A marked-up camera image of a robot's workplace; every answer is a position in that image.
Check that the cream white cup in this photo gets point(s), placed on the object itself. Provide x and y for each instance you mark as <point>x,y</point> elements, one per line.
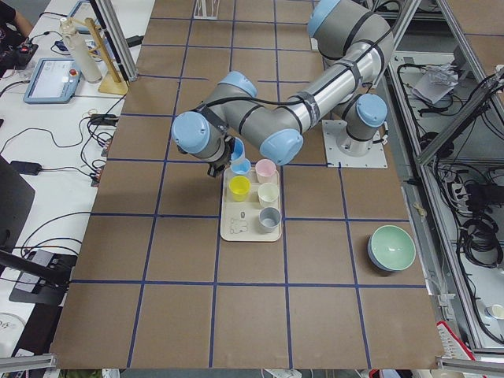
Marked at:
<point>268,195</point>

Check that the beige plastic tray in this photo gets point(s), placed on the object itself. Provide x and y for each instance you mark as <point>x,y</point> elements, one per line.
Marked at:
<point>239,220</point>

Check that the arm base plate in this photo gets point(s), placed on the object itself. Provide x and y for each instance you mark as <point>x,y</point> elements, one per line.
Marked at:
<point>344,152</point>

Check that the yellow cup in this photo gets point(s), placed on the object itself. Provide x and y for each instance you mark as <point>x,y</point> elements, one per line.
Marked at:
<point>239,186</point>

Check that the grey cup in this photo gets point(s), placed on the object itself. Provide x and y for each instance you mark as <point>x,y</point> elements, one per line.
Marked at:
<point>269,219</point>

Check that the wooden mug tree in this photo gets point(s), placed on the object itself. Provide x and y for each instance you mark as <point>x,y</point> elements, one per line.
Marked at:
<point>112,83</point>

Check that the pink cup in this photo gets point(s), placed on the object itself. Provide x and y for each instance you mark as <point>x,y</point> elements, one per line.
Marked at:
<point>265,170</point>

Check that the light blue cup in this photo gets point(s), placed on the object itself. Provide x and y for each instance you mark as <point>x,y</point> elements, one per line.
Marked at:
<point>238,153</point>
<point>241,167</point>

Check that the white wire cup rack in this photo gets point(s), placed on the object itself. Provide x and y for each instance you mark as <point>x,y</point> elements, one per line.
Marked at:
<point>206,9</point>

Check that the white cylindrical bottle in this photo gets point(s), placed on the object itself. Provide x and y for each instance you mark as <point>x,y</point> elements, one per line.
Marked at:
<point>79,51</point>

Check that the light blue cup rear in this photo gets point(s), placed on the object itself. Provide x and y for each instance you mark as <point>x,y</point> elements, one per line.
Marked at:
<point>241,167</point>

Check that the light blue cup front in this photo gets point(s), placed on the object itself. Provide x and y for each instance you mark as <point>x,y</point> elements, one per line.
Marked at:
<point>238,153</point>

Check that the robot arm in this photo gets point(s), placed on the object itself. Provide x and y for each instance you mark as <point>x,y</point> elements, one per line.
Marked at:
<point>359,44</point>

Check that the green and blue bowl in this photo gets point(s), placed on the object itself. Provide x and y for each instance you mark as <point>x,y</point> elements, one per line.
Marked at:
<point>391,248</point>

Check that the aluminium frame post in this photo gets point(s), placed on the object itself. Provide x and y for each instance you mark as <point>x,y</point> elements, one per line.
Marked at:
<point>107,19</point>

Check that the blue teach pendant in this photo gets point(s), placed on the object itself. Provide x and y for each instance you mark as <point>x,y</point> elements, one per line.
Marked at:
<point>54,81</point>

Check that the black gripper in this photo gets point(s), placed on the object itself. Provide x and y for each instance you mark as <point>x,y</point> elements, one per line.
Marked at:
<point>223,161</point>

